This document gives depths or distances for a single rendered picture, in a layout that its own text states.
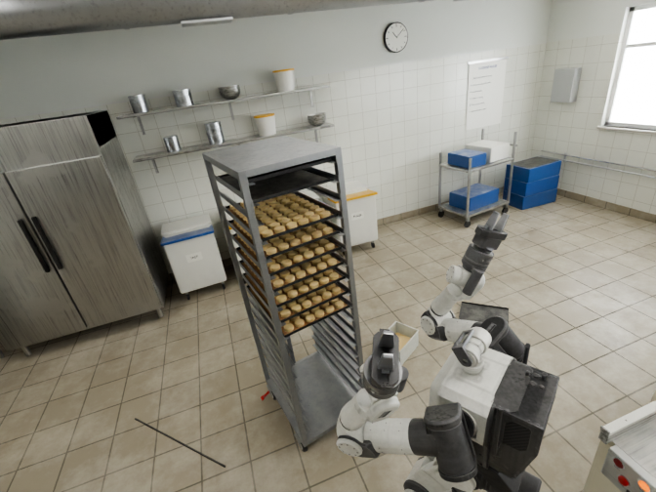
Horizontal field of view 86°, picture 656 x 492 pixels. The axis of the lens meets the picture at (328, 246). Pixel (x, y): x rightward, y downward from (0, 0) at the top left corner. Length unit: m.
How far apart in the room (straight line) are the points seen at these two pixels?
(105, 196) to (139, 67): 1.44
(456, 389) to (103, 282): 3.41
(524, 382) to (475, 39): 4.94
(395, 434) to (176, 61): 3.98
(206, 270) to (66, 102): 2.12
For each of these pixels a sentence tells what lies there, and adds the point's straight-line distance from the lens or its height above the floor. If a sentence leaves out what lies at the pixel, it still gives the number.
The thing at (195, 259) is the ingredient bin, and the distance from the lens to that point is 4.05.
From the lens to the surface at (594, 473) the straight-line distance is 1.91.
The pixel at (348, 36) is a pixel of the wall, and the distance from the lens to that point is 4.73.
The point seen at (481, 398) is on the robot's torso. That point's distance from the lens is 1.12.
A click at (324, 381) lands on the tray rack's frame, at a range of 2.70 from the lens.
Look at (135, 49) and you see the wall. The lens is 4.38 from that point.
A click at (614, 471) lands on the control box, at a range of 1.77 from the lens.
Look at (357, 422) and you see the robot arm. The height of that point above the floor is 1.27.
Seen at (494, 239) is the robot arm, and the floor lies 1.56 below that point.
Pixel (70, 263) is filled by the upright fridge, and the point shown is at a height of 0.87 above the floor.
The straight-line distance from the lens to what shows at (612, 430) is 1.69.
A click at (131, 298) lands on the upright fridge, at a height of 0.37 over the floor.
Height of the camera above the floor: 2.13
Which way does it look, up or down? 26 degrees down
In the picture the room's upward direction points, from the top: 8 degrees counter-clockwise
